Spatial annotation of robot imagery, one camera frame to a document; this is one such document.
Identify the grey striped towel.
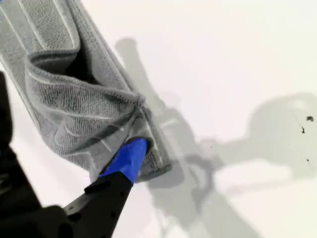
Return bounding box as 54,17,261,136
0,0,174,184

